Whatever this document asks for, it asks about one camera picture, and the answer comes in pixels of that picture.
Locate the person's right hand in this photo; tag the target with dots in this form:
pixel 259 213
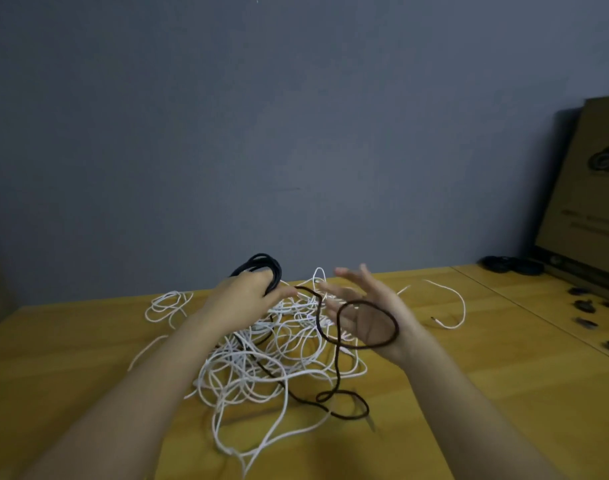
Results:
pixel 379 325

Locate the person's left hand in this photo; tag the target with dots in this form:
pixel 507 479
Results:
pixel 240 300

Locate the group of black cable ties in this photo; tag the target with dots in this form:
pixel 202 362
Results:
pixel 584 306

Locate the person's right forearm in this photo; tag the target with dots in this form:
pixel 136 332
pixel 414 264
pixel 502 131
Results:
pixel 464 415

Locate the person's left forearm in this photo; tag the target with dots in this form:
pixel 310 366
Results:
pixel 115 415

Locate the cardboard box with black print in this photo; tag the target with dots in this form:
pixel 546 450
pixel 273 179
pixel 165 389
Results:
pixel 589 195

